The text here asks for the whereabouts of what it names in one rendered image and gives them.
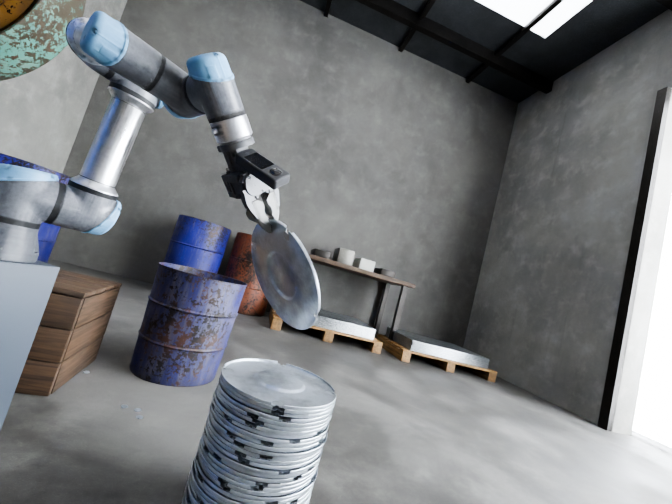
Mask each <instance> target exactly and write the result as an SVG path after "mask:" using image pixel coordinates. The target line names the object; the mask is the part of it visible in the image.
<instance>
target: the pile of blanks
mask: <svg viewBox="0 0 672 504"><path fill-rule="evenodd" d="M335 401H336V399H335ZM335 401H334V403H333V404H332V405H330V406H329V407H327V408H324V409H319V410H310V411H302V410H290V409H284V408H279V406H276V405H275V407H274V406H270V405H267V404H263V403H260V402H257V401H255V400H252V399H250V398H248V397H245V396H243V395H241V394H240V393H238V392H236V391H235V390H233V389H232V388H230V387H229V386H228V385H227V384H226V383H225V382H224V381H223V379H222V377H221V375H220V377H219V380H218V384H217V387H216V389H215V391H214V394H213V400H212V402H211V404H210V407H209V414H208V416H207V419H206V422H205V427H204V430H203V434H202V436H201V438H200V441H199V445H198V450H197V452H196V455H195V457H194V460H193V463H192V467H191V470H190V473H189V477H188V481H187V484H186V487H185V491H184V495H183V499H182V504H309V500H310V497H311V492H312V489H313V486H314V482H315V480H316V477H317V473H318V464H319V461H320V458H321V455H322V451H323V446H324V444H325V442H326V440H327V435H328V432H327V430H328V427H329V421H330V420H331V417H332V413H333V408H334V405H335Z"/></svg>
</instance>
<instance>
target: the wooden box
mask: <svg viewBox="0 0 672 504"><path fill-rule="evenodd" d="M121 285H122V283H120V282H115V281H111V280H106V279H102V278H97V277H93V276H88V275H84V274H79V273H75V272H70V271H66V270H61V269H59V272H58V275H57V278H56V280H55V283H54V286H53V289H52V291H51V294H50V297H49V300H48V302H47V305H46V308H45V310H44V313H43V316H42V319H41V321H40V324H39V327H38V330H37V332H36V335H35V338H34V341H33V343H32V346H31V349H30V352H29V354H28V357H27V360H26V362H25V365H24V368H23V371H22V373H21V376H20V379H19V382H18V384H17V387H16V390H15V393H22V394H30V395H39V396H49V395H50V394H52V393H53V392H55V391H56V390H57V389H59V388H60V387H61V386H62V385H64V384H65V383H66V382H68V381H69V380H70V379H71V378H73V377H74V376H75V375H77V374H78V373H79V372H80V371H82V370H83V369H84V368H85V367H87V366H88V365H89V364H91V363H92V362H93V361H94V360H95V359H96V357H97V354H98V351H99V348H100V345H101V342H102V340H103V337H104V336H103V335H104V334H105V331H106V328H107V325H108V322H109V319H110V316H111V313H112V310H113V307H114V305H115V302H116V299H117V296H118V293H119V290H120V288H119V287H121Z"/></svg>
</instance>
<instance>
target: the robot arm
mask: <svg viewBox="0 0 672 504"><path fill-rule="evenodd" d="M65 35H66V40H67V43H68V45H69V47H70V48H71V50H72V51H73V52H74V53H75V55H76V56H77V57H78V58H79V59H80V60H81V61H83V62H84V63H85V64H86V65H87V66H88V67H90V68H91V69H92V70H94V71H95V72H97V73H98V74H100V75H102V76H103V77H105V78H106V79H108V80H110V83H109V86H108V89H109V91H110V93H111V95H112V96H111V100H110V102H109V105H108V107H107V110H106V112H105V114H104V117H103V119H102V121H101V124H100V126H99V129H98V131H97V133H96V136H95V138H94V140H93V143H92V145H91V148H90V150H89V152H88V155H87V157H86V160H85V162H84V164H83V167H82V169H81V171H80V174H79V175H78V176H75V177H72V178H70V179H69V181H68V184H63V183H60V182H58V180H59V179H58V176H57V175H54V174H50V173H46V172H42V171H38V170H34V169H29V168H25V167H20V166H16V165H10V164H3V163H1V164H0V260H4V261H12V262H22V263H35V262H37V259H38V256H39V245H38V231H39V228H40V225H41V223H42V222H43V223H47V224H51V225H56V226H60V227H64V228H68V229H73V230H77V231H81V232H82V233H91V234H96V235H101V234H104V233H106V232H107V231H108V230H110V229H111V228H112V226H113V225H114V224H115V222H116V221H117V219H118V217H119V214H120V210H121V203H120V202H119V201H118V200H117V198H118V194H117V192H116V190H115V186H116V184H117V181H118V179H119V177H120V174H121V172H122V169H123V167H124V165H125V162H126V160H127V158H128V155H129V153H130V150H131V148H132V145H133V143H134V141H135V138H136V136H137V133H138V131H139V129H140V126H141V124H142V122H143V119H144V117H145V115H146V114H148V113H152V112H154V109H155V108H156V109H160V108H162V107H163V106H164V107H165V108H166V109H167V111H168V112H169V113H170V114H171V115H173V116H175V117H177V118H180V119H194V118H197V117H199V116H202V115H206V117H207V119H208V122H209V123H210V126H211V129H212V133H213V134H214V136H215V139H216V141H217V143H219V144H220V145H219V146H216V147H217V149H218V152H219V153H220V152H223V155H224V157H225V160H226V162H227V165H228V168H229V170H228V171H227V168H226V174H223V175H221V177H222V180H223V182H224V185H225V187H226V189H227V192H228V194H229V197H232V198H235V199H241V200H242V203H243V205H244V207H245V208H246V209H247V210H248V211H246V215H247V217H248V219H249V220H251V221H253V222H256V223H258V225H259V226H260V227H261V228H262V229H263V230H265V231H266V232H268V233H271V232H272V225H271V224H270V223H269V221H268V217H267V216H266V214H267V215H269V216H270V218H273V219H276V220H278V217H279V206H280V201H279V190H278V188H279V187H281V186H283V185H285V184H287V183H289V178H290V174H289V173H288V172H287V171H285V170H284V169H282V168H281V167H279V166H278V165H276V164H275V163H273V162H272V161H270V160H269V159H267V158H266V157H264V156H263V155H261V154H260V153H258V152H257V151H255V150H254V149H252V148H251V149H248V146H249V145H252V144H253V143H255V142H254V139H253V136H250V135H252V133H253V132H252V129H251V126H250V123H249V120H248V118H247V115H246V113H245V111H244V107H243V104H242V101H241V98H240V95H239V92H238V89H237V86H236V83H235V80H234V74H233V73H232V72H231V69H230V67H229V64H228V61H227V59H226V57H225V55H224V54H222V53H220V52H211V53H205V54H200V55H197V56H194V57H191V58H189V59H188V60H187V62H186V66H187V69H188V71H189V72H188V74H187V73H186V72H185V71H183V70H182V69H181V68H179V67H178V66H177V65H175V64H174V63H173V62H171V61H170V60H168V59H167V58H166V57H164V56H163V55H162V54H161V53H159V52H158V51H156V50H155V49H154V48H152V47H151V46H150V45H148V44H147V43H146V42H144V41H143V40H141V39H140V38H139V37H137V36H136V35H135V34H133V33H132V32H131V31H129V30H128V29H127V28H125V26H124V25H123V24H122V23H120V22H119V21H117V20H114V19H113V18H111V17H110V16H108V15H107V14H106V13H104V12H102V11H95V12H94V13H93V14H92V15H91V16H90V18H85V17H78V18H74V19H73V20H71V21H70V22H69V23H68V24H67V26H66V30H65ZM226 183H227V184H226ZM227 186H228V187H227ZM228 188H229V189H228ZM229 191H230V192H229ZM259 194H261V198H262V201H258V200H256V199H255V198H259Z"/></svg>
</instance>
